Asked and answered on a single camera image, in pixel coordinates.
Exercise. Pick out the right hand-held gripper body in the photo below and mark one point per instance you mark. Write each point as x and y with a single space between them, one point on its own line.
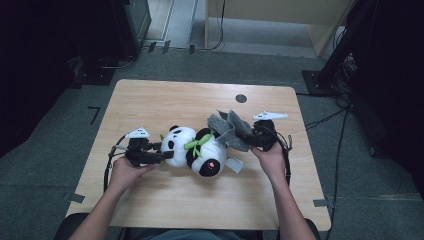
265 135

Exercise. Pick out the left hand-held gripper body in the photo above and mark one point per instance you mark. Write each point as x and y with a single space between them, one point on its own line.
140 150

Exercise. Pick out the grey towel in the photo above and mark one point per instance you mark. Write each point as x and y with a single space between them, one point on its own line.
230 128

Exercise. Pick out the panda plush toy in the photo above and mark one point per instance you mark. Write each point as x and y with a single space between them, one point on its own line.
180 146

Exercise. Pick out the person's left hand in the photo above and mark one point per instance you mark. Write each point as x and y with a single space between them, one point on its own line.
128 173

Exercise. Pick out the person's right hand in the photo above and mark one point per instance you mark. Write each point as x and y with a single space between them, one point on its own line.
271 163

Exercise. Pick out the dark round table grommet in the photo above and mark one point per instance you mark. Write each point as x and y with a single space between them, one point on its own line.
241 98

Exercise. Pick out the black angled floor tape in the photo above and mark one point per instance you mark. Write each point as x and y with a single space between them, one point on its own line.
96 113

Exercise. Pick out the person's dark clothing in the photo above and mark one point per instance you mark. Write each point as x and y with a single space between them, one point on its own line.
200 235

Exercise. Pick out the black floor plate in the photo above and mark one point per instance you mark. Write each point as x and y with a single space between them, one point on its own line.
95 75

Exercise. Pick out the black metal stand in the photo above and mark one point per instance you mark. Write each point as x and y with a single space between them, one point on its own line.
333 60

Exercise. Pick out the dark cabinet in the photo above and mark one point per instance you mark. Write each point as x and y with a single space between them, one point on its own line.
133 23

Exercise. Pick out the light wooden cabinet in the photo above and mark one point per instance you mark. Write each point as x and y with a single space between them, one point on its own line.
266 10

